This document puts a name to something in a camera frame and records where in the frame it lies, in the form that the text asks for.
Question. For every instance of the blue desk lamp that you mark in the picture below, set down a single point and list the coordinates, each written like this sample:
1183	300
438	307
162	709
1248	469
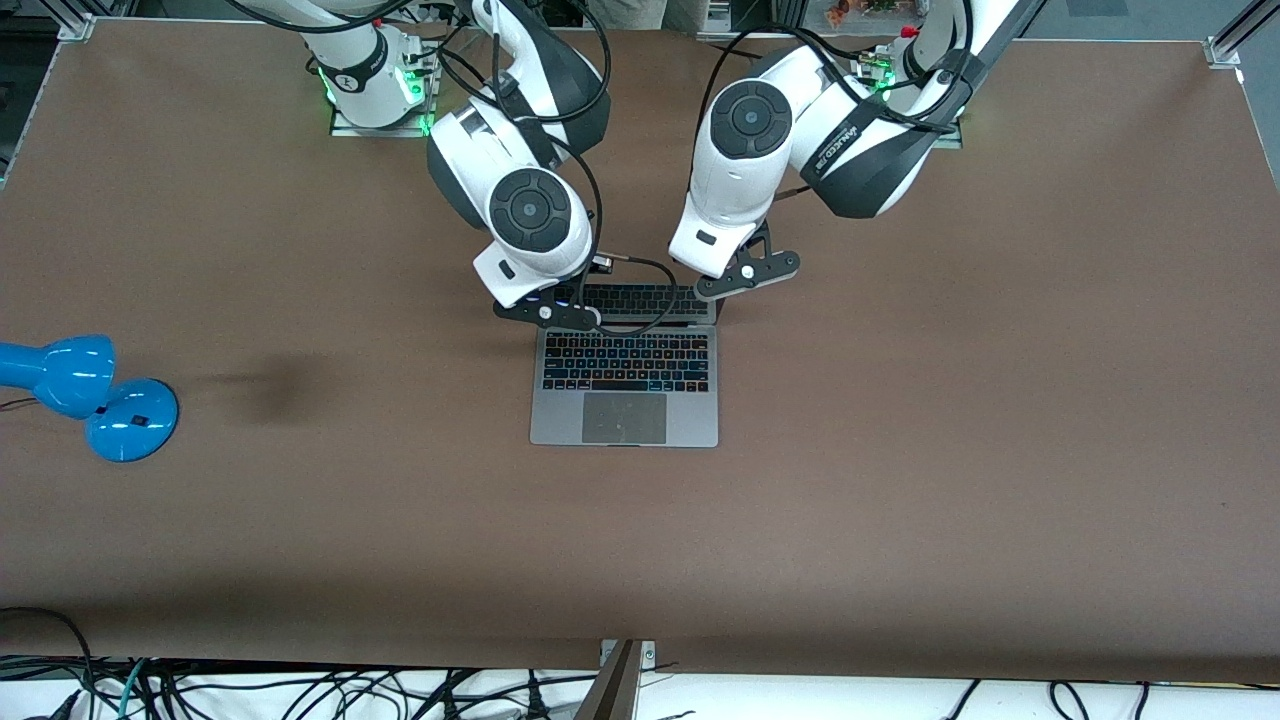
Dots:
130	422

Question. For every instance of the aluminium frame profile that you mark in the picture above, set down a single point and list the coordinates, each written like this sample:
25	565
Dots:
72	20
1240	30

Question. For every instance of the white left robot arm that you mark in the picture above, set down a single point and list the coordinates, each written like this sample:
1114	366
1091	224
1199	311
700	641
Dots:
750	120

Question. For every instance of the aluminium profile post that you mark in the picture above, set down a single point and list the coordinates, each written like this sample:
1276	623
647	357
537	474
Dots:
612	690

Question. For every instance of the person beige clothing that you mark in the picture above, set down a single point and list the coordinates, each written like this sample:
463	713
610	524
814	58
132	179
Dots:
640	12

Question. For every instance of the grey laptop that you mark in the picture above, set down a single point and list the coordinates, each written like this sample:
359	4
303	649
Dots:
625	390

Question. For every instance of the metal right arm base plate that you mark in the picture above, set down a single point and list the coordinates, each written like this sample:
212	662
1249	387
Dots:
345	130

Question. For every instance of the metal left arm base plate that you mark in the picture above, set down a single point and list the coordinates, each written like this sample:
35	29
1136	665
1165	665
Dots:
952	135

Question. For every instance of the small metal bracket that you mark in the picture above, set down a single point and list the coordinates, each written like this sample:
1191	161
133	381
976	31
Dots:
648	655

